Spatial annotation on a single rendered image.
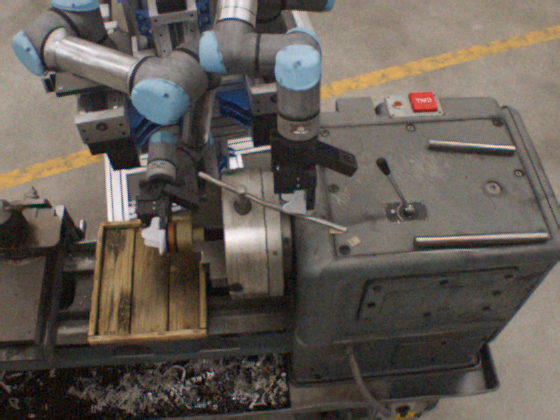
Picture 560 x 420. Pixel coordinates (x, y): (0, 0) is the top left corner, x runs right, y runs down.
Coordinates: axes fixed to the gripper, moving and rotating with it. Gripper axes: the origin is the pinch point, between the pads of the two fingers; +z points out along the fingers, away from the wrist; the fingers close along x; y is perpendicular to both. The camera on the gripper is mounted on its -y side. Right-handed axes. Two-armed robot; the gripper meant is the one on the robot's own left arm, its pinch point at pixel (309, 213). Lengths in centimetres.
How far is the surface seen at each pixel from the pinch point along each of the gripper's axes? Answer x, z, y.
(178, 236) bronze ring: -12.6, 15.7, 29.1
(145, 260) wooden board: -26, 36, 42
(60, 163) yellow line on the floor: -155, 94, 108
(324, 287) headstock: 8.2, 13.7, -2.3
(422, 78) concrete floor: -199, 84, -90
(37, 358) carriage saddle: 2, 39, 67
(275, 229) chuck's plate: -4.3, 7.9, 6.7
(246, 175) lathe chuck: -17.9, 3.3, 12.2
